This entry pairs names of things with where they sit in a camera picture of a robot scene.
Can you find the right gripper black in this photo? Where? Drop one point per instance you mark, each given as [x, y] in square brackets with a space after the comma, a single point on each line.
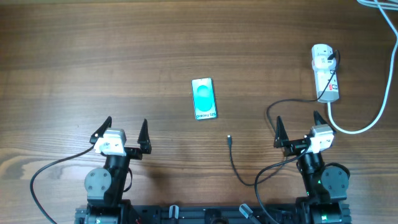
[294, 146]

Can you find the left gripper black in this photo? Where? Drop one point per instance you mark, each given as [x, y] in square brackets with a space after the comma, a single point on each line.
[132, 153]

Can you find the Galaxy smartphone teal screen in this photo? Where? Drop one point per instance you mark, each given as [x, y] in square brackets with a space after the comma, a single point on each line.
[204, 99]

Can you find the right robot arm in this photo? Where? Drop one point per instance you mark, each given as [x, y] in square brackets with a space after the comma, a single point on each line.
[326, 184]

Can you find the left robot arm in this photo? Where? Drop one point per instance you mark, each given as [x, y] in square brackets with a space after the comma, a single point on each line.
[105, 186]

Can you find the white USB charger plug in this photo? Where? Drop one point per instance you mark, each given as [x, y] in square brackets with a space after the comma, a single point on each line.
[323, 62]

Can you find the white power strip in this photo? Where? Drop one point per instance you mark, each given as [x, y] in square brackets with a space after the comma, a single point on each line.
[326, 83]

